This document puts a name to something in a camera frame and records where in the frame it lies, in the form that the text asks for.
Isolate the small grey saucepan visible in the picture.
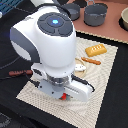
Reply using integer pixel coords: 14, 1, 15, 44
63, 3, 80, 21

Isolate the knife with wooden handle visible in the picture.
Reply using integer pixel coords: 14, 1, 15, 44
81, 57, 101, 65

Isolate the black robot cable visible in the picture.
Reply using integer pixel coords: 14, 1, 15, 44
0, 54, 96, 94

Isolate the large grey pot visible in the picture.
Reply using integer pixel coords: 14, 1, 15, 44
84, 0, 107, 26

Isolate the yellow toy bread loaf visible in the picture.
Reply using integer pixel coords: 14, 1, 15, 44
85, 44, 107, 57

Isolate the woven beige placemat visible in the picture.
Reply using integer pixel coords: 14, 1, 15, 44
17, 38, 117, 128

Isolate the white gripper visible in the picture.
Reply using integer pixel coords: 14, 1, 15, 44
31, 68, 93, 103

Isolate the round beige plate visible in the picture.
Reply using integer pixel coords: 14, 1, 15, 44
75, 58, 87, 78

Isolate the beige bowl on burner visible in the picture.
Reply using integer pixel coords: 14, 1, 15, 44
121, 7, 128, 30

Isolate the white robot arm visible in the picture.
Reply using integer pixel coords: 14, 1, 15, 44
10, 0, 93, 102

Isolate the red toy tomato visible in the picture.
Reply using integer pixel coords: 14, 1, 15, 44
59, 93, 68, 100

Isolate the brown toy sausage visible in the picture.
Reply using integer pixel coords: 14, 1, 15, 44
9, 70, 33, 76

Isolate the brown wooden tray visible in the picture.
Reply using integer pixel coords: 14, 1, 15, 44
74, 1, 128, 43

